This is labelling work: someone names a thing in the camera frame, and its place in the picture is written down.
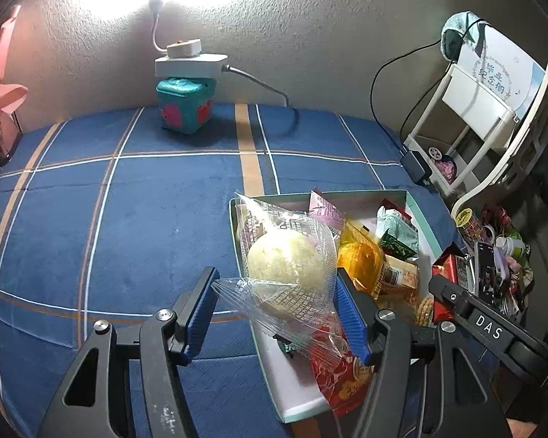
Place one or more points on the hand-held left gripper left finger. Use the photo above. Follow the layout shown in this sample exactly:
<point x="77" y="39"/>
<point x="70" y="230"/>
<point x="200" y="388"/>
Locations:
<point x="196" y="324"/>

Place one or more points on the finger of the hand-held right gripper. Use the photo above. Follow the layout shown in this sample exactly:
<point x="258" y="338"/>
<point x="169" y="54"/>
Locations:
<point x="450" y="295"/>

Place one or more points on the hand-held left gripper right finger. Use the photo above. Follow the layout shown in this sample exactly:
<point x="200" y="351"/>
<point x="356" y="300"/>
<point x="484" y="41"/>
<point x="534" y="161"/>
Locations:
<point x="351" y="324"/>

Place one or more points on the small red snack packet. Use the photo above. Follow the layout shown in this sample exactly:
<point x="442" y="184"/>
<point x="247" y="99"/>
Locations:
<point x="447" y="269"/>

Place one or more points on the beige snack packet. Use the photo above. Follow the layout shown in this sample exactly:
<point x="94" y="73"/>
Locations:
<point x="399" y="278"/>

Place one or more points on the red patterned snack packet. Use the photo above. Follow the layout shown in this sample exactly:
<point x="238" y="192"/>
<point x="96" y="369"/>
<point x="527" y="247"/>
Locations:
<point x="342" y="383"/>

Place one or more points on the yellow snack packet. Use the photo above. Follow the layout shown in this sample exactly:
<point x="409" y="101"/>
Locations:
<point x="360" y="260"/>

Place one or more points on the dark green snack packet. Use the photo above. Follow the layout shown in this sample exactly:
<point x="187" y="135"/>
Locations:
<point x="395" y="247"/>

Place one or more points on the teal and white snack packet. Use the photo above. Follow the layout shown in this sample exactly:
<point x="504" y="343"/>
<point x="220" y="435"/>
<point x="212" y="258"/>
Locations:
<point x="399" y="230"/>

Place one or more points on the white tray with teal rim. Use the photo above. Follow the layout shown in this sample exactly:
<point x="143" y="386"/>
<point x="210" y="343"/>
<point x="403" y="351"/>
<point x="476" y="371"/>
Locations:
<point x="297" y="397"/>

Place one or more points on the clear-wrapped white pastry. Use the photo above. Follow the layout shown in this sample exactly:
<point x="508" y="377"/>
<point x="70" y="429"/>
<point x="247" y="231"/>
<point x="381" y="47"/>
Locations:
<point x="283" y="260"/>

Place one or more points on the maroon snack packet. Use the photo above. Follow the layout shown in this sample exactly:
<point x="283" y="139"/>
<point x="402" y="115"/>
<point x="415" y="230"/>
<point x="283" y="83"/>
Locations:
<point x="390" y="205"/>

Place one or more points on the pink snack packet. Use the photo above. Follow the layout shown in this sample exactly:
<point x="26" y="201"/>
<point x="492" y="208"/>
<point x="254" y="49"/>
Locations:
<point x="324" y="212"/>

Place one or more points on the black smartphone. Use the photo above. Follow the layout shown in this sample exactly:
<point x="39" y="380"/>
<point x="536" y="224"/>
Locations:
<point x="486" y="273"/>

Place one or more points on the pile of ribbon clutter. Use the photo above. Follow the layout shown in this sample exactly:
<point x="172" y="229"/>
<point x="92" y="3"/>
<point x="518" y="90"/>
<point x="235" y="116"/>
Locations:
<point x="520" y="278"/>

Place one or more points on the pink round trinket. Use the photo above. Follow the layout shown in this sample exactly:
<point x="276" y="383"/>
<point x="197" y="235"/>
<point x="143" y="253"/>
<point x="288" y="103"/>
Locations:
<point x="448" y="171"/>

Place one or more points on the black power adapter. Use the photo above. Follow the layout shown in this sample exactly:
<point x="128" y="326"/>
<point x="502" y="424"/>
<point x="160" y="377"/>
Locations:
<point x="415" y="166"/>

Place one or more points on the blue plaid cloth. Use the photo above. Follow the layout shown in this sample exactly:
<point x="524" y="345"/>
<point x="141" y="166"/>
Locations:
<point x="118" y="214"/>

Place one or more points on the small toy wheel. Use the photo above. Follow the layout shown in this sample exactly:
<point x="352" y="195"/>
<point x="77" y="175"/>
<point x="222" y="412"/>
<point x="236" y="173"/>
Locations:
<point x="434" y="153"/>

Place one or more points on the white rack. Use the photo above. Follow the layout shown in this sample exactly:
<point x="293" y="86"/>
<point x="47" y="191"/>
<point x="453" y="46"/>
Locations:
<point x="477" y="109"/>

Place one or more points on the teal cube box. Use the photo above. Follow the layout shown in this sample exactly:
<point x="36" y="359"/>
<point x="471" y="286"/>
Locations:
<point x="185" y="107"/>

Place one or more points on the white printed book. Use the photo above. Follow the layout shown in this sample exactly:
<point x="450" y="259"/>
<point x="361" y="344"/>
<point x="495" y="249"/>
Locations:
<point x="502" y="68"/>

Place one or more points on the white power strip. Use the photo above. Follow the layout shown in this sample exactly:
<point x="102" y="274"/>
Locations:
<point x="187" y="66"/>

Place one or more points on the teal round knitted item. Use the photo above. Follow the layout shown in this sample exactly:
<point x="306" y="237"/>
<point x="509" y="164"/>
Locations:
<point x="452" y="36"/>

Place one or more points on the white gooseneck lamp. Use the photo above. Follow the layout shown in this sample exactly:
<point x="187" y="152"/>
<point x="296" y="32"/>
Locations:
<point x="182" y="49"/>

